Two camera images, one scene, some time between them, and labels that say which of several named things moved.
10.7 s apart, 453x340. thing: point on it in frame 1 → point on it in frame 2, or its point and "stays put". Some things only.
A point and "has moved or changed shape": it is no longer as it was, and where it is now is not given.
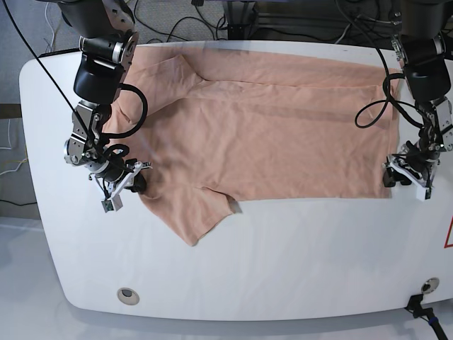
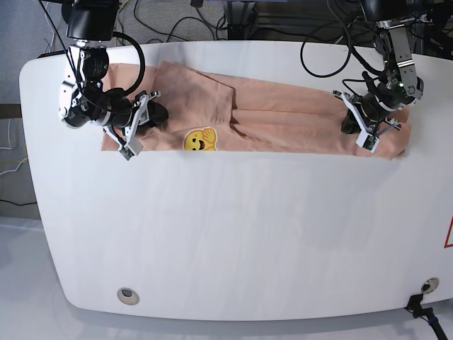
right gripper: x=419 y=161 → x=371 y=114
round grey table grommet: x=127 y=296 stays put
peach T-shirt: x=209 y=127 has moved or changed shape
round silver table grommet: x=429 y=285 stays put
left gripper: x=113 y=174 → x=143 y=109
